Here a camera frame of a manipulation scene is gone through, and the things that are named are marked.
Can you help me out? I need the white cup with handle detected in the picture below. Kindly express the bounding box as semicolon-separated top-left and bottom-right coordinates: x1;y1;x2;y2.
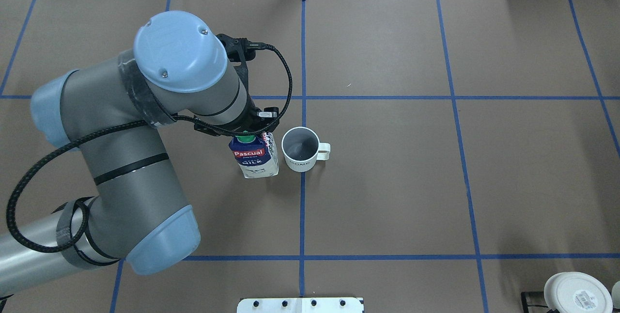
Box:
281;126;331;172

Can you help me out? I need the black braided cable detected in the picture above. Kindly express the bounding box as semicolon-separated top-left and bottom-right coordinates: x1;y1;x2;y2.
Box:
6;42;294;254

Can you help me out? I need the white ribbed cup in rack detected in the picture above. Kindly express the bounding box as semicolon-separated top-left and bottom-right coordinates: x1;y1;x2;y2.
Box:
611;281;620;311

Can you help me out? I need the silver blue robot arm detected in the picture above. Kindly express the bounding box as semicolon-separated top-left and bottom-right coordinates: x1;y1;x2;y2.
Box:
1;11;284;300

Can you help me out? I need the blue white milk carton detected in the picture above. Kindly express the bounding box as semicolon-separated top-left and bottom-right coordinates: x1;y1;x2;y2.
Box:
228;132;279;179

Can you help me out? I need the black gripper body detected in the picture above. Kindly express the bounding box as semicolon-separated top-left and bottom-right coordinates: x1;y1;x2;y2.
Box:
232;105;280;137

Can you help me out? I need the black wire cup rack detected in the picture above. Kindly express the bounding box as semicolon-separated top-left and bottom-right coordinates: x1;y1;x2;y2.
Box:
520;291;557;313

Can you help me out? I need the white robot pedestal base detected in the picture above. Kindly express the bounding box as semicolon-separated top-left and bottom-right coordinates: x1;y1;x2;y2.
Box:
236;297;365;313

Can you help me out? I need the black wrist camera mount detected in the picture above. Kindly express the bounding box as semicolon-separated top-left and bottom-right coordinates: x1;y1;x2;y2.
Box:
216;33;257;83

